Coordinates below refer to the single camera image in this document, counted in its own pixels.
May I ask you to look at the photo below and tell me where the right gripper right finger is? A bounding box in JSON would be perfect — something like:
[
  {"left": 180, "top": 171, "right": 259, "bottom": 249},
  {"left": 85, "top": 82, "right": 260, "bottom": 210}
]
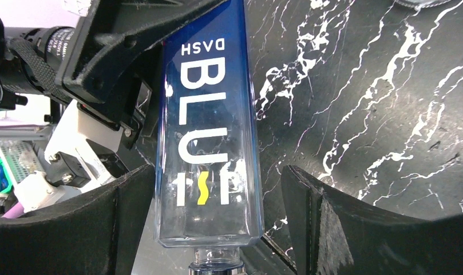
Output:
[{"left": 281, "top": 165, "right": 463, "bottom": 274}]

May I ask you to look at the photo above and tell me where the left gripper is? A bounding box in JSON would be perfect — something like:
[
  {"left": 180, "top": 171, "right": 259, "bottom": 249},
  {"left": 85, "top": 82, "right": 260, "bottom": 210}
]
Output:
[{"left": 56, "top": 1, "right": 221, "bottom": 177}]

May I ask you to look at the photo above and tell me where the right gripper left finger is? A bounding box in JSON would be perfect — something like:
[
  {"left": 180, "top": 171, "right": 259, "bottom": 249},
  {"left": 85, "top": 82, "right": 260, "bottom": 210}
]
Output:
[{"left": 0, "top": 164, "right": 156, "bottom": 274}]

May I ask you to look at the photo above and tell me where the blue square bottle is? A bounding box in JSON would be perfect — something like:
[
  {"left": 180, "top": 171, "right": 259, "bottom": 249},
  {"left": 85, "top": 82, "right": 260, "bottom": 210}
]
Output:
[{"left": 155, "top": 1, "right": 264, "bottom": 274}]

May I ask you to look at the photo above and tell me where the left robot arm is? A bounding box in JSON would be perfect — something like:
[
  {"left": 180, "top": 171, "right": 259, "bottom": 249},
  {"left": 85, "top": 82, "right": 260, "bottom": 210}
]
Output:
[{"left": 0, "top": 1, "right": 219, "bottom": 160}]

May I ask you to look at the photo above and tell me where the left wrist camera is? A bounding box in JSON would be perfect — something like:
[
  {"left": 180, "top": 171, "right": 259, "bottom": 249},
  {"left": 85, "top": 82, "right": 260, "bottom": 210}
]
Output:
[{"left": 13, "top": 100, "right": 126, "bottom": 213}]

